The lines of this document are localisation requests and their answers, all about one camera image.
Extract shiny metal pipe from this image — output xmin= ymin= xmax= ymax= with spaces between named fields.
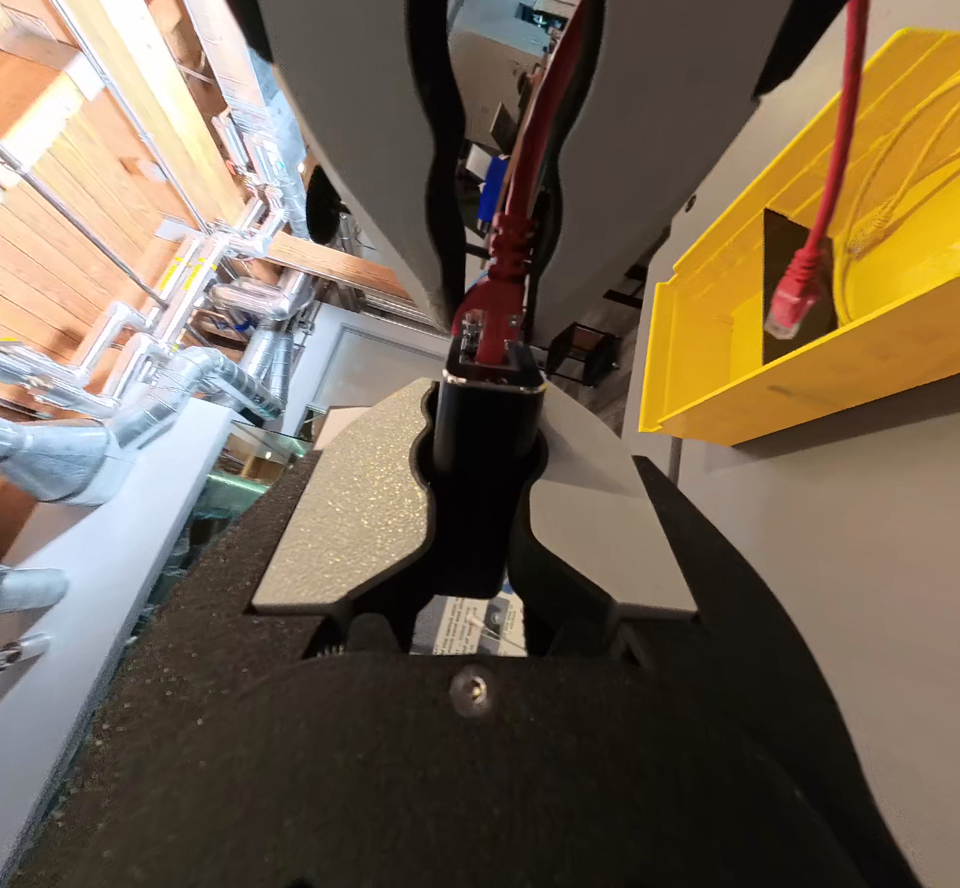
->
xmin=210 ymin=276 xmax=316 ymax=322

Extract black round pedestal base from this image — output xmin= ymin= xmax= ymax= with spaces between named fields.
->
xmin=306 ymin=166 xmax=350 ymax=245

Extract red ethernet cable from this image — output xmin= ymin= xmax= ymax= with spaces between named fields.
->
xmin=452 ymin=0 xmax=875 ymax=370

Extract black network switch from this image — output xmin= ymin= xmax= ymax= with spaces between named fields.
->
xmin=433 ymin=340 xmax=549 ymax=598

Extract rectangular metal duct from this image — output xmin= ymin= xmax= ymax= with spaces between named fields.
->
xmin=217 ymin=40 xmax=312 ymax=229

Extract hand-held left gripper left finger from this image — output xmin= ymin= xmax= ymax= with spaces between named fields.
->
xmin=251 ymin=380 xmax=440 ymax=615

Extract wooden beam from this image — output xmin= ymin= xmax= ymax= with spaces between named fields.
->
xmin=266 ymin=231 xmax=414 ymax=304

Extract spiral metal duct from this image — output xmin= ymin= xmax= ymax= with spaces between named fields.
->
xmin=112 ymin=325 xmax=301 ymax=454

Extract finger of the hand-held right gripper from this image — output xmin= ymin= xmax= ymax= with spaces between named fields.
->
xmin=240 ymin=0 xmax=468 ymax=331
xmin=525 ymin=0 xmax=826 ymax=341

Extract white door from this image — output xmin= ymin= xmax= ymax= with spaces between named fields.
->
xmin=288 ymin=303 xmax=451 ymax=424

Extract conical metal duct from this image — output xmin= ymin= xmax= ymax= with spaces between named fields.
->
xmin=0 ymin=419 xmax=138 ymax=508

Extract yellow ethernet cable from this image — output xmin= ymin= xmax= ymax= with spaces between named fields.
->
xmin=836 ymin=63 xmax=960 ymax=322

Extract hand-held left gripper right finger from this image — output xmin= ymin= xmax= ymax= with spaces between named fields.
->
xmin=525 ymin=393 xmax=699 ymax=620

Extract yellow plastic bin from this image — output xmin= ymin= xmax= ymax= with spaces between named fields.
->
xmin=637 ymin=27 xmax=960 ymax=446

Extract black wire rack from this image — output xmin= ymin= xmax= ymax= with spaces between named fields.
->
xmin=549 ymin=324 xmax=622 ymax=388

